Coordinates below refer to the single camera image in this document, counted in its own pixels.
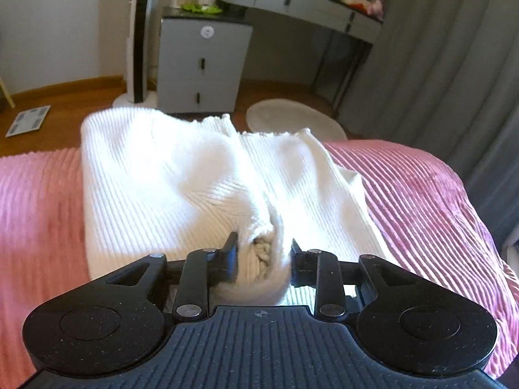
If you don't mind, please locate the pink ribbed fleece blanket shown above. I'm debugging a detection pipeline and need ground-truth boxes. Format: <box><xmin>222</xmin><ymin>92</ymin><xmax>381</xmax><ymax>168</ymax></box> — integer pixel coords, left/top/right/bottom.
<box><xmin>0</xmin><ymin>140</ymin><xmax>519</xmax><ymax>379</ymax></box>

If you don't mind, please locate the round white rug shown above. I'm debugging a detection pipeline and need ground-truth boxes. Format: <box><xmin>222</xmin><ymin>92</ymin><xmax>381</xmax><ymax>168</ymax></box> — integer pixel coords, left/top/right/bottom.
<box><xmin>246</xmin><ymin>98</ymin><xmax>348</xmax><ymax>142</ymax></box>

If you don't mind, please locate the pink plush toy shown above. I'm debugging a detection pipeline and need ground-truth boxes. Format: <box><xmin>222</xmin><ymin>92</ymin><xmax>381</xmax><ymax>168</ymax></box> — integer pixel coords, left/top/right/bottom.
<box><xmin>364</xmin><ymin>0</ymin><xmax>389</xmax><ymax>19</ymax></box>

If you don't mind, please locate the grey curtain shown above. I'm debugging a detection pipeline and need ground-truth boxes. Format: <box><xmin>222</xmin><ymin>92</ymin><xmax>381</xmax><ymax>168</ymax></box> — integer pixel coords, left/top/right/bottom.
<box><xmin>336</xmin><ymin>0</ymin><xmax>519</xmax><ymax>248</ymax></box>

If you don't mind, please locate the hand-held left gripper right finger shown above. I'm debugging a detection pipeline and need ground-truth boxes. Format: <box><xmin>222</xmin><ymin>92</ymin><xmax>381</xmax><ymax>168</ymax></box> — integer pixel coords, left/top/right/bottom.
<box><xmin>289</xmin><ymin>240</ymin><xmax>411</xmax><ymax>322</ymax></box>

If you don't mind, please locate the white ribbed knit sweater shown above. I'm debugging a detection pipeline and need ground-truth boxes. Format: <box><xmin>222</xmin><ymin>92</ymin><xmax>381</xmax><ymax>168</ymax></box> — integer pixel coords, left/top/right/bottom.
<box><xmin>80</xmin><ymin>107</ymin><xmax>386</xmax><ymax>306</ymax></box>

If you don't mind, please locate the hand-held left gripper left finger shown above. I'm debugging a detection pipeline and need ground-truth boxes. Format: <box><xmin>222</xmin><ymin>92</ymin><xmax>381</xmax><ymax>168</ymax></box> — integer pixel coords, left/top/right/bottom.
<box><xmin>104</xmin><ymin>232</ymin><xmax>240</xmax><ymax>322</ymax></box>

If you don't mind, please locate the green tray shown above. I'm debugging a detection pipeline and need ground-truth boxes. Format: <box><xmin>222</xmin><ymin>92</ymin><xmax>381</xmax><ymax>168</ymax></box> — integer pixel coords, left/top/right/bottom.
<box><xmin>180</xmin><ymin>4</ymin><xmax>223</xmax><ymax>14</ymax></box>

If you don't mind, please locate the white tower fan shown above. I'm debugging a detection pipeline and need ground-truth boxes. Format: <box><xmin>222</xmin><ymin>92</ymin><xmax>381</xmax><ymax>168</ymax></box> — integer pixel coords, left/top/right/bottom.
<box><xmin>112</xmin><ymin>0</ymin><xmax>160</xmax><ymax>108</ymax></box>

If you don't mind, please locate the grey dressing table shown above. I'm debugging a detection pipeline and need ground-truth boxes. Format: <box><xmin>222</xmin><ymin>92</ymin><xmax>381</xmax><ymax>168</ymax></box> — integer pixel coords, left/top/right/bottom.
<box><xmin>216</xmin><ymin>0</ymin><xmax>384</xmax><ymax>118</ymax></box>

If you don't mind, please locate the grey drawer cabinet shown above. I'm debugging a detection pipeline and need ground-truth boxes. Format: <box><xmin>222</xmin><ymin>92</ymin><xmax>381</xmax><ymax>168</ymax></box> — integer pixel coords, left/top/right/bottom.
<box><xmin>156</xmin><ymin>6</ymin><xmax>254</xmax><ymax>115</ymax></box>

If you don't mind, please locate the grey bathroom scale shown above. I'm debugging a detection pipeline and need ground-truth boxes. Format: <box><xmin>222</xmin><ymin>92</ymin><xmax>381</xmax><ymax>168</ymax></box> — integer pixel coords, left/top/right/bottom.
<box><xmin>5</xmin><ymin>105</ymin><xmax>52</xmax><ymax>138</ymax></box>

